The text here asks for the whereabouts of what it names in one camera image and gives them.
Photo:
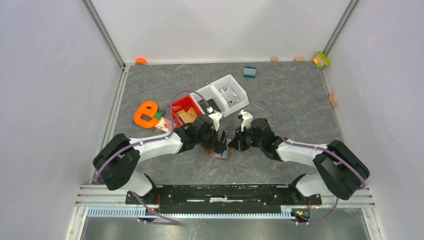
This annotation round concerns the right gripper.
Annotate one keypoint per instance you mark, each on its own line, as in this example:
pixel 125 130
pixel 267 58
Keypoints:
pixel 237 143

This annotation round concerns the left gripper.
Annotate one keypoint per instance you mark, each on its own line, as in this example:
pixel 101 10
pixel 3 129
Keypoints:
pixel 217 146

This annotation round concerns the brown leather card holder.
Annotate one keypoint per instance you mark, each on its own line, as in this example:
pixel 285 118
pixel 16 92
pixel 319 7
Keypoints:
pixel 221 156

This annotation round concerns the white divided plastic bin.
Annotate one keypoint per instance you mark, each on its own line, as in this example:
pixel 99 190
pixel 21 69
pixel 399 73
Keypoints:
pixel 212 91

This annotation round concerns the red plastic bin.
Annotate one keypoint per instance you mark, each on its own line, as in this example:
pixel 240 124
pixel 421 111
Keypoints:
pixel 184 103

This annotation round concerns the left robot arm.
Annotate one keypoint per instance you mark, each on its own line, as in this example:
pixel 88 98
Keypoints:
pixel 115 164

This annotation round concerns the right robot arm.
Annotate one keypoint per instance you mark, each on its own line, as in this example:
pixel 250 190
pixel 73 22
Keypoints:
pixel 339 171

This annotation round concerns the gold card in red bin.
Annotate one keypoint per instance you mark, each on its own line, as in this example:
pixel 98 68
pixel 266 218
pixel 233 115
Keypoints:
pixel 186 116

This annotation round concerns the black wallet in bin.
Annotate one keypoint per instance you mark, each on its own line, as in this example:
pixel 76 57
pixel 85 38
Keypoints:
pixel 211 103

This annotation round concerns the pink wooden puzzle tile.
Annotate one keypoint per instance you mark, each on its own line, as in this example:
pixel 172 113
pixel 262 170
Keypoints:
pixel 164 124

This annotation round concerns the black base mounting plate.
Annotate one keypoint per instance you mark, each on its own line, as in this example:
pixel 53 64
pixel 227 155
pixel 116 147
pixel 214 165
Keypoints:
pixel 227 198

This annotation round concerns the green toy brick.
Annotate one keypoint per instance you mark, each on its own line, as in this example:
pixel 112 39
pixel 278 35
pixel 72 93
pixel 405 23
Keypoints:
pixel 158 115

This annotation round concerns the blue toy brick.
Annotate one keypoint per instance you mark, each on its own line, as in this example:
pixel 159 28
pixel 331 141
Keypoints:
pixel 249 72

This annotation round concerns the orange letter e toy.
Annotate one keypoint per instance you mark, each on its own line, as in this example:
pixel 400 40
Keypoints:
pixel 145 115

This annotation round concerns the small wooden block left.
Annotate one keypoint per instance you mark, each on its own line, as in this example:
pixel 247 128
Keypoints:
pixel 274 59

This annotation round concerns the wooden arch block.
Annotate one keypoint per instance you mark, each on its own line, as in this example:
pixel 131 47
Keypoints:
pixel 332 100

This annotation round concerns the orange tape roll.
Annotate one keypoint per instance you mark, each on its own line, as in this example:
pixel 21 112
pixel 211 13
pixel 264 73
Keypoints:
pixel 140 61

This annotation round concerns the multicolour toy brick stack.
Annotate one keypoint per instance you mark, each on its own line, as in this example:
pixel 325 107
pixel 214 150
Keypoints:
pixel 321 60

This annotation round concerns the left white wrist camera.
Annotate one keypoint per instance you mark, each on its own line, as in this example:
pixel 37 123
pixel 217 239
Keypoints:
pixel 215 116

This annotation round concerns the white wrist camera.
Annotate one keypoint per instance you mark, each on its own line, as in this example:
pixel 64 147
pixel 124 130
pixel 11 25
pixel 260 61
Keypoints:
pixel 215 116
pixel 246 120

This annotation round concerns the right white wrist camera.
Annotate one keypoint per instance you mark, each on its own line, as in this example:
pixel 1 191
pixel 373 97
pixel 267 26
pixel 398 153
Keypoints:
pixel 246 120

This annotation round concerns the aluminium frame rail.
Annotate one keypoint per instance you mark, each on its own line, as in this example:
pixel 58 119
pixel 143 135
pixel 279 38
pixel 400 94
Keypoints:
pixel 98 201

